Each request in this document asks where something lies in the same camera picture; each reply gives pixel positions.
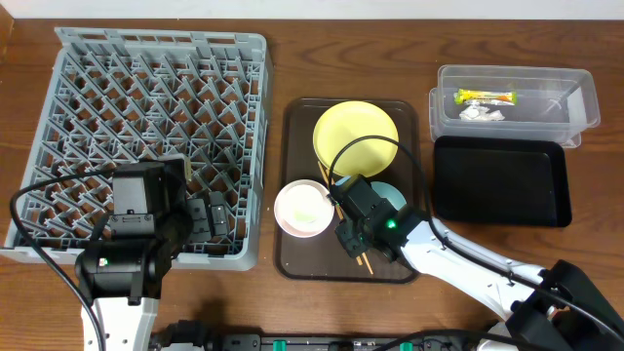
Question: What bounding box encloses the grey dish rack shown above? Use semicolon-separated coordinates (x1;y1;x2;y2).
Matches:
18;27;273;271

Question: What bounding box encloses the black tray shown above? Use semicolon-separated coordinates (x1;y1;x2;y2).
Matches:
433;136;572;227

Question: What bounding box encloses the wooden chopstick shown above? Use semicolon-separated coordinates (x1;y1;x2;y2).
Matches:
317;161;364;266
328;172;374;275

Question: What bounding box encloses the right wooden chopstick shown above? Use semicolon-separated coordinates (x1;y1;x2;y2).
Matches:
328;172;374;275

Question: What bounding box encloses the left wooden chopstick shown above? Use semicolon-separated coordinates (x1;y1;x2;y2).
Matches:
317;161;364;266

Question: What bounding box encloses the light blue bowl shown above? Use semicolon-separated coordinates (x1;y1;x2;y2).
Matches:
333;175;409;211

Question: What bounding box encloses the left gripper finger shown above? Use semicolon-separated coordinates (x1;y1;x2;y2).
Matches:
187;199;212;243
209;192;229;237

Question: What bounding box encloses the brown serving tray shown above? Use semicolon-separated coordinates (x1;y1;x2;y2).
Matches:
275;97;420;284

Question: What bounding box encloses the green yellow snack wrapper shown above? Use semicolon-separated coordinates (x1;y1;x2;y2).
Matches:
453;89;518;106

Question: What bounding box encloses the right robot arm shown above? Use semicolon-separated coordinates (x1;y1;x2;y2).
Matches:
329;175;623;350

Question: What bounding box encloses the clear plastic bin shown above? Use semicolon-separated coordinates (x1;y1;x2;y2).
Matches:
429;64;601;148

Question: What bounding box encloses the pink bowl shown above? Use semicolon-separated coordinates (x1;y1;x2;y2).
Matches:
274;179;334;238

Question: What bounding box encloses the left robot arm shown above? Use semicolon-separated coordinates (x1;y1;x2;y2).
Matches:
75;154;229;350

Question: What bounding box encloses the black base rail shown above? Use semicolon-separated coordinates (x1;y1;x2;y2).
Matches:
147;320;478;351

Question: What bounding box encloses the yellow plate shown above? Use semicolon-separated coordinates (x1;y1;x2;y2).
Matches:
313;100;399;177

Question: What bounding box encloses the crumpled white paper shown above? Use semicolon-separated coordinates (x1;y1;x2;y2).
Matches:
459;104;505;122

